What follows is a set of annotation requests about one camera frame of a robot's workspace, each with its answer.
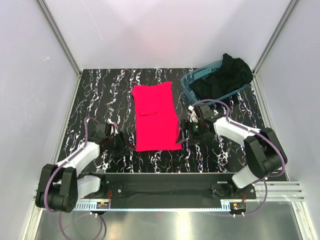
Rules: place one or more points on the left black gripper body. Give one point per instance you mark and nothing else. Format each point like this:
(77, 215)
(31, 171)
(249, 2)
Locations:
(116, 143)

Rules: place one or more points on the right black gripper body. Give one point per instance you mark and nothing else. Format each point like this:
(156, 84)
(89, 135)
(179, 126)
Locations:
(196, 132)

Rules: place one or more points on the pink red t shirt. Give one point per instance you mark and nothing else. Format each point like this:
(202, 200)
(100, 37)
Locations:
(157, 124)

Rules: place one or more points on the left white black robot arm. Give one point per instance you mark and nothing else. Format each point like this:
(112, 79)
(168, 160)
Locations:
(59, 187)

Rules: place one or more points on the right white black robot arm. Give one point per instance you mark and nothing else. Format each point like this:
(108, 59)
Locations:
(264, 155)

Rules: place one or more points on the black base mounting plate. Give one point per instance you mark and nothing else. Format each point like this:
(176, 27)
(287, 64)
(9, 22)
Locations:
(180, 180)

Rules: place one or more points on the teal transparent plastic bin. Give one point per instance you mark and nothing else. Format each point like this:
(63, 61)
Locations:
(203, 72)

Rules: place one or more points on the black t shirt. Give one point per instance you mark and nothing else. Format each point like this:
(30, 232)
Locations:
(229, 77)

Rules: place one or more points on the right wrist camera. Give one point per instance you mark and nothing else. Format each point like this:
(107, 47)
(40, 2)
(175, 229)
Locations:
(200, 113)

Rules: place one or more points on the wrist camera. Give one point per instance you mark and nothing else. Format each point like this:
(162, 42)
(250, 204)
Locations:
(200, 113)
(104, 130)

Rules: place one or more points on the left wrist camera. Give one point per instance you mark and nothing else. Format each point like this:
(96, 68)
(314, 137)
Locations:
(104, 130)

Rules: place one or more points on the white slotted cable duct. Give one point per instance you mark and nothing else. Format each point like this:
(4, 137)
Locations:
(140, 206)

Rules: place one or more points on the right aluminium frame post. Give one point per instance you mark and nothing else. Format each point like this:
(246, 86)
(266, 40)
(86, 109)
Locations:
(276, 33)

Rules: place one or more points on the aluminium frame post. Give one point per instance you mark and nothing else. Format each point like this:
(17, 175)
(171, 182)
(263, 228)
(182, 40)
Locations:
(276, 33)
(58, 35)

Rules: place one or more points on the aluminium front rail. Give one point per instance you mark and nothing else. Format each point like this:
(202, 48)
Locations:
(274, 190)

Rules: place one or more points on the left aluminium frame post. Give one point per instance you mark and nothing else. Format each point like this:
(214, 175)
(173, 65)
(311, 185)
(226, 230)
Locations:
(58, 35)

